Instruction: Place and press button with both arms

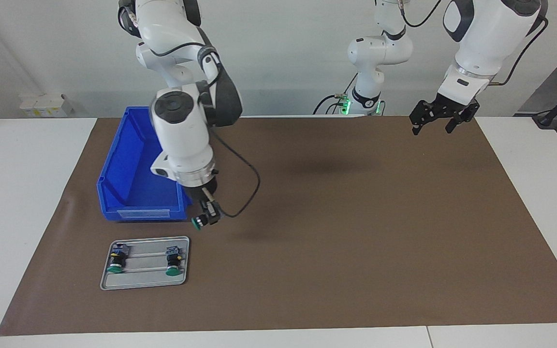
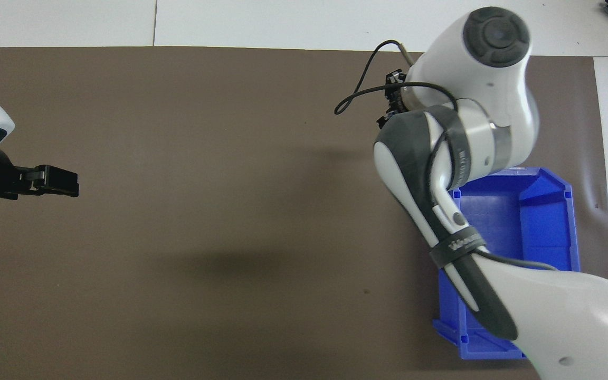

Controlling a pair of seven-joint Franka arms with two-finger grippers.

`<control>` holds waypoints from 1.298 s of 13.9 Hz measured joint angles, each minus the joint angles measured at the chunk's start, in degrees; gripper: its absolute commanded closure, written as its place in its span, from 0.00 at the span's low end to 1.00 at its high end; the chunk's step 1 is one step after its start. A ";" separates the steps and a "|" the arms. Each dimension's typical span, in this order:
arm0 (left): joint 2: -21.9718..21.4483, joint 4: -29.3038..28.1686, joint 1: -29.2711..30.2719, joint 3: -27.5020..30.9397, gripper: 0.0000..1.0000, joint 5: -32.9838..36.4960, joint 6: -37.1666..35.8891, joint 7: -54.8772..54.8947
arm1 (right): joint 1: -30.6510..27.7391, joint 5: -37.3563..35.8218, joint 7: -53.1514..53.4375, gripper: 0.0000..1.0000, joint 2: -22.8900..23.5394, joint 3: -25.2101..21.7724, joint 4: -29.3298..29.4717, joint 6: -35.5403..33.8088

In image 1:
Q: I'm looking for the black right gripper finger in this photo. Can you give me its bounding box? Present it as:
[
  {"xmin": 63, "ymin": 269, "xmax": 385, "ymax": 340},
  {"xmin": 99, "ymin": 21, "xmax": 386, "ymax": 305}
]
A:
[{"xmin": 200, "ymin": 201, "xmax": 223, "ymax": 227}]

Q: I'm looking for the blue plastic storage bin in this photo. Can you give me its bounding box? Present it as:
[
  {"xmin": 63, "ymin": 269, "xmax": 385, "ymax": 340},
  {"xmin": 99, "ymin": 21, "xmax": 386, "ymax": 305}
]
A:
[{"xmin": 96, "ymin": 105, "xmax": 194, "ymax": 222}]

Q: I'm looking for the grey metal tray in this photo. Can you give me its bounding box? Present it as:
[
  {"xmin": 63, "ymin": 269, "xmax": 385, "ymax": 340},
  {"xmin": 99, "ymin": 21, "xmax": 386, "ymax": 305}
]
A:
[{"xmin": 100, "ymin": 236, "xmax": 191, "ymax": 291}]

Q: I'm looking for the brown table mat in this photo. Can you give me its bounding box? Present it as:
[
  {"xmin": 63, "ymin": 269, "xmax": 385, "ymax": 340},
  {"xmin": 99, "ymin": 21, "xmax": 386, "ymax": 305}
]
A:
[{"xmin": 0, "ymin": 115, "xmax": 557, "ymax": 336}]

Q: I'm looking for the white box with yellow labels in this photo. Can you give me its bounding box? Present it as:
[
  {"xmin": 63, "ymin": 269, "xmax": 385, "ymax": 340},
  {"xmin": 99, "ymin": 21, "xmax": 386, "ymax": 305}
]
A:
[{"xmin": 20, "ymin": 93, "xmax": 73, "ymax": 118}]

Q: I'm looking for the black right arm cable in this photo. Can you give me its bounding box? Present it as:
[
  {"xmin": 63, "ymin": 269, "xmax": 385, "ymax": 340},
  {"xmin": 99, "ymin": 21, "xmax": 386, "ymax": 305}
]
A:
[{"xmin": 148, "ymin": 41, "xmax": 261, "ymax": 218}]

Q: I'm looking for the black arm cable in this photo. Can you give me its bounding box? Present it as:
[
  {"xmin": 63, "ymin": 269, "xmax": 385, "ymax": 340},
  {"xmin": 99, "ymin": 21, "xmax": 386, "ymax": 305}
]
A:
[
  {"xmin": 489, "ymin": 17, "xmax": 549, "ymax": 87},
  {"xmin": 148, "ymin": 41, "xmax": 261, "ymax": 218}
]

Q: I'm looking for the black left base cable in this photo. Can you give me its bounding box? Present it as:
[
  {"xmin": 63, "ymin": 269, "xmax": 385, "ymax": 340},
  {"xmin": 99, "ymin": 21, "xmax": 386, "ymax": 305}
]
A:
[{"xmin": 312, "ymin": 72, "xmax": 359, "ymax": 116}]

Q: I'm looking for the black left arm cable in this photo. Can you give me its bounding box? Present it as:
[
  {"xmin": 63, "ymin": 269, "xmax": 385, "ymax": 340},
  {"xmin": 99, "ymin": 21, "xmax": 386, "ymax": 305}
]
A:
[{"xmin": 489, "ymin": 17, "xmax": 549, "ymax": 87}]

